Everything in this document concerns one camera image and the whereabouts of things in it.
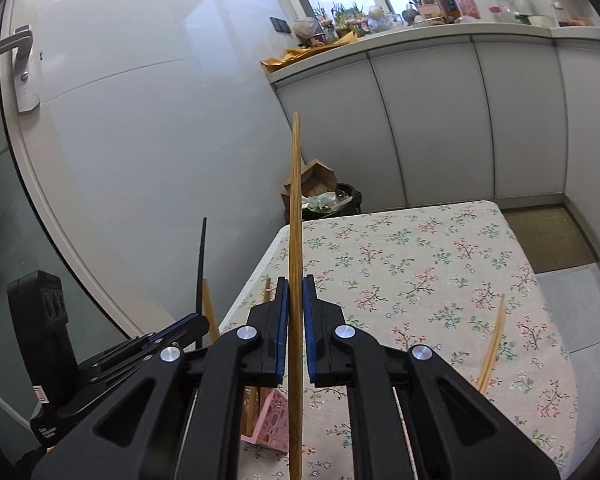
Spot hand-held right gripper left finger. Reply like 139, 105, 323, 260
30, 275, 291, 480

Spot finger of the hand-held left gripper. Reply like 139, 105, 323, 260
82, 317, 212, 396
77, 312, 203, 371

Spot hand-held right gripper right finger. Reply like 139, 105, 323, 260
302, 274, 561, 480

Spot tan bamboo chopstick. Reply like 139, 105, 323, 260
242, 277, 273, 436
203, 277, 222, 343
288, 112, 305, 480

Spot black chopstick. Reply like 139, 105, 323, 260
194, 217, 210, 351

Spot pink perforated chopstick holder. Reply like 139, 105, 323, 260
240, 387, 291, 453

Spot pile of wooden chopsticks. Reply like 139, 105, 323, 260
476, 294, 507, 395

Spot floral tablecloth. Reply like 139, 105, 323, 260
220, 200, 578, 480

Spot black trash bin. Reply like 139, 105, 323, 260
285, 182, 363, 221

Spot white kitchen cabinets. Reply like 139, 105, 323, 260
272, 27, 600, 261

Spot olive floor mat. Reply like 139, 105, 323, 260
502, 204, 600, 273

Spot brown paper bags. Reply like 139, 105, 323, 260
260, 30, 361, 73

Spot white kitchen countertop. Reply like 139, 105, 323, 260
267, 22, 600, 86

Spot potted windowsill plants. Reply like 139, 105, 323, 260
315, 1, 368, 38

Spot pink detergent bottle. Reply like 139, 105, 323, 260
450, 0, 481, 21

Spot silver door handle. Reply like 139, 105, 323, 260
0, 25, 43, 113

